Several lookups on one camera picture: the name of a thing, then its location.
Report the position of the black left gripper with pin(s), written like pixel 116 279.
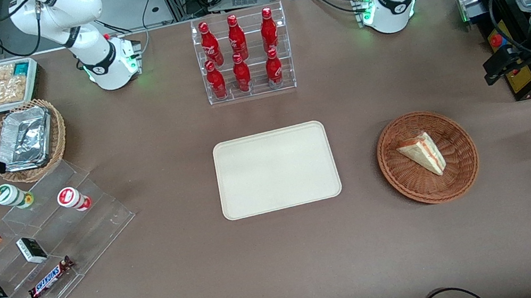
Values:
pixel 525 56

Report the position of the triangular sandwich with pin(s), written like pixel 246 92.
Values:
pixel 425 152

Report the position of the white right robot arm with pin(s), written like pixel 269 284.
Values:
pixel 85 6

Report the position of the aluminium foil tray stack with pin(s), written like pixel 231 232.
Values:
pixel 23 138

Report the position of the light tan wicker basket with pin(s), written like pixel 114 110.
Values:
pixel 58 135

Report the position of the brown wicker basket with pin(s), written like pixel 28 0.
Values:
pixel 411 184

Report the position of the beige plastic tray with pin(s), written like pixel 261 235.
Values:
pixel 274 169

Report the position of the green lid yogurt cup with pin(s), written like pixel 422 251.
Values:
pixel 9 194

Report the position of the red lid yogurt cup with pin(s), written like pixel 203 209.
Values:
pixel 71 197

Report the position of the teal snack pack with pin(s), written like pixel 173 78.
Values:
pixel 21 68

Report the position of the Snickers chocolate bar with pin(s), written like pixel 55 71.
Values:
pixel 50 278

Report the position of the clear acrylic bottle rack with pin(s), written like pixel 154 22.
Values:
pixel 287 86

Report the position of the red cola bottle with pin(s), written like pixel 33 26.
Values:
pixel 216 81
pixel 274 69
pixel 210 45
pixel 237 40
pixel 269 32
pixel 242 74

